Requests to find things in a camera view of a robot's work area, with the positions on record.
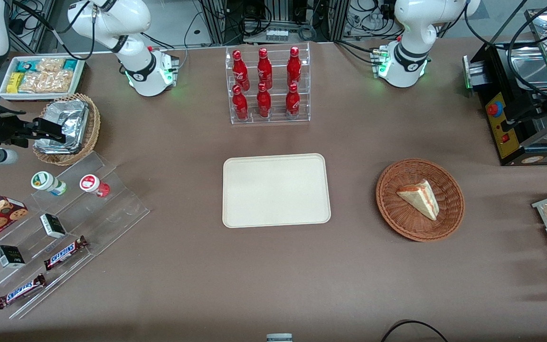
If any red-lid yogurt cup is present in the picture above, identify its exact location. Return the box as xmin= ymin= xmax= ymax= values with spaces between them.
xmin=80 ymin=174 xmax=111 ymax=198

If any white rectangular snack tray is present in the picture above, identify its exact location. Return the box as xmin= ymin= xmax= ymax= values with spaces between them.
xmin=0 ymin=56 xmax=86 ymax=102

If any cream plastic tray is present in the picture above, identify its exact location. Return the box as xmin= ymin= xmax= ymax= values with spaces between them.
xmin=222 ymin=153 xmax=332 ymax=229

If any black warmer cable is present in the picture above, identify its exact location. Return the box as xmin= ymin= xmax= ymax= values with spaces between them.
xmin=463 ymin=0 xmax=547 ymax=107

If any oval light wicker basket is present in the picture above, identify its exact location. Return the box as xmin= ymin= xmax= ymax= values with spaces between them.
xmin=33 ymin=93 xmax=102 ymax=166

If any wrapped triangle sandwich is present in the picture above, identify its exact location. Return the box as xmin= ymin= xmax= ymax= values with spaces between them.
xmin=396 ymin=179 xmax=440 ymax=221

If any clear acrylic stepped shelf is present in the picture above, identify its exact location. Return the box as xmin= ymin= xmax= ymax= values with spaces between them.
xmin=0 ymin=151 xmax=151 ymax=320

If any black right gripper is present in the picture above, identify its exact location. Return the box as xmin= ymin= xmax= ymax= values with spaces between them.
xmin=0 ymin=107 xmax=68 ymax=149

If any Snickers bar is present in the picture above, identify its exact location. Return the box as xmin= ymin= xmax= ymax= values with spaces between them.
xmin=0 ymin=274 xmax=47 ymax=310
xmin=44 ymin=236 xmax=89 ymax=271

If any round brown wicker basket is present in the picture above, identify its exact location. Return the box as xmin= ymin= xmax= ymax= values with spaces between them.
xmin=376 ymin=158 xmax=465 ymax=243

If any yellow snack packet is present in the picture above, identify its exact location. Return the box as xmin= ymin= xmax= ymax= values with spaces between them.
xmin=7 ymin=72 xmax=25 ymax=94

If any clear peanut snack bag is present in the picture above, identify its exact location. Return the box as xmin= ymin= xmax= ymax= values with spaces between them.
xmin=19 ymin=71 xmax=75 ymax=94
xmin=36 ymin=58 xmax=66 ymax=73

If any small black box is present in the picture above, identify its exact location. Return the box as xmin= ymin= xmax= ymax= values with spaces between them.
xmin=40 ymin=214 xmax=67 ymax=239
xmin=0 ymin=245 xmax=26 ymax=269

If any black cable loop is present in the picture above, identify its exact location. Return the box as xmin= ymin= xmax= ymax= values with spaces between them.
xmin=380 ymin=320 xmax=450 ymax=342

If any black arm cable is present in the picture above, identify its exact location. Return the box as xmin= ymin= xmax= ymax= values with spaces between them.
xmin=12 ymin=0 xmax=96 ymax=61

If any black food warmer yellow panel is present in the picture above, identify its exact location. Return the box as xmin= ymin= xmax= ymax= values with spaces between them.
xmin=462 ymin=7 xmax=547 ymax=167

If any green-lid yogurt cup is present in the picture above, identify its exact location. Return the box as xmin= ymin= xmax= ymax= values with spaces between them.
xmin=31 ymin=171 xmax=67 ymax=196

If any red cola bottle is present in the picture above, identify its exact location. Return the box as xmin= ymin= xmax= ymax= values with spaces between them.
xmin=232 ymin=49 xmax=250 ymax=91
xmin=287 ymin=46 xmax=302 ymax=87
xmin=257 ymin=47 xmax=273 ymax=90
xmin=232 ymin=85 xmax=249 ymax=121
xmin=285 ymin=83 xmax=301 ymax=118
xmin=257 ymin=83 xmax=272 ymax=118

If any clear acrylic bottle rack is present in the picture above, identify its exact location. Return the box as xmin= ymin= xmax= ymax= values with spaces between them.
xmin=225 ymin=43 xmax=311 ymax=125

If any silver foil bag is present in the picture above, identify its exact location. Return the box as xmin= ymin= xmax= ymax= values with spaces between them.
xmin=35 ymin=99 xmax=89 ymax=155

